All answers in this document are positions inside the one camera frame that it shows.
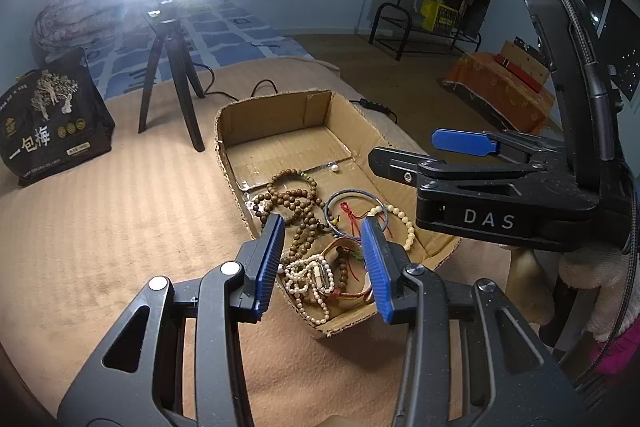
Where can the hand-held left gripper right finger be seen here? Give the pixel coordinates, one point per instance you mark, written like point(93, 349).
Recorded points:
point(375, 269)

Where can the orange covered bench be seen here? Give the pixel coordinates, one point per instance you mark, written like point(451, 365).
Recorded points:
point(490, 92)

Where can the blue checked bedsheet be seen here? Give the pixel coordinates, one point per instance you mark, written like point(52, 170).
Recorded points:
point(235, 37)

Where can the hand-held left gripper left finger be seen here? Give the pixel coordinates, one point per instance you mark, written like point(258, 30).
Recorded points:
point(267, 267)

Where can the folded floral blanket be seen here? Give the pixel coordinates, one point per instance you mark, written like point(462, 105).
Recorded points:
point(75, 17)

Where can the thin metal bangle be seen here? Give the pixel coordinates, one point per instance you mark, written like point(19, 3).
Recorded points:
point(350, 192)

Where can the small brown cardboard box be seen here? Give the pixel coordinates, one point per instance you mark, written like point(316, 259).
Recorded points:
point(525, 57)

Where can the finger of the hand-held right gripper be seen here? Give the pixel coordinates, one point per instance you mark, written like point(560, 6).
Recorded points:
point(460, 141)
point(410, 169)

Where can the flat red box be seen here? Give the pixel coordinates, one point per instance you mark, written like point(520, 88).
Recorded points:
point(517, 72)

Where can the yellow box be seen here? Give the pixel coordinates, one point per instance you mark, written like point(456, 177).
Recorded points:
point(437, 14)

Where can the person's right hand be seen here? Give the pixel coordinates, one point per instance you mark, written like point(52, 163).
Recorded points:
point(605, 292)

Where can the black tripod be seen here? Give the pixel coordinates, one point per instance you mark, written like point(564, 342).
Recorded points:
point(177, 77)

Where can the black printed bag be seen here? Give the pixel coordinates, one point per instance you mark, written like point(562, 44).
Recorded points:
point(50, 122)

